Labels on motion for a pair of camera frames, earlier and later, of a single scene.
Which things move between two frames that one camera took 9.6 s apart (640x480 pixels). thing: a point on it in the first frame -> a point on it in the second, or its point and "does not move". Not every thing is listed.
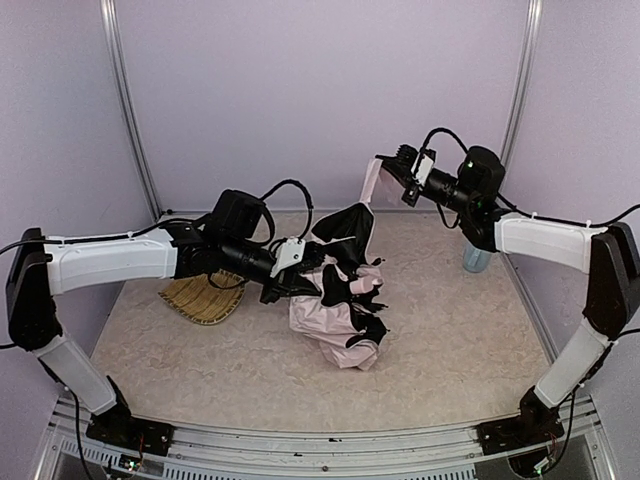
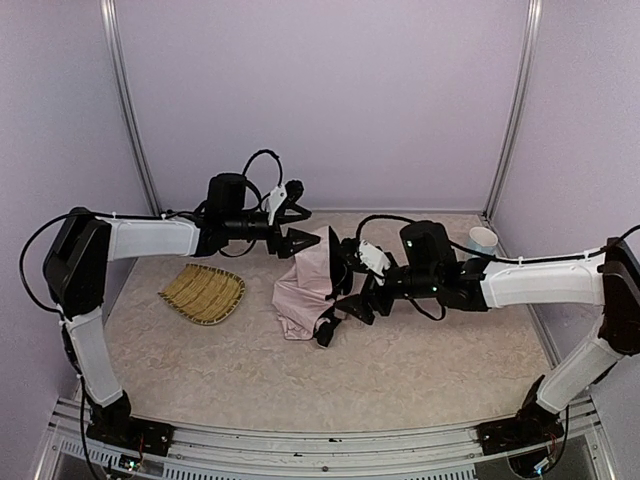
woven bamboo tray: [206, 299] does not move
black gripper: [424, 168] -> [374, 259]
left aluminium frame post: [110, 26] does not move
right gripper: [412, 191] -> [373, 293]
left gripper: [279, 282] -> [279, 240]
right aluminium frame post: [531, 40] does not move
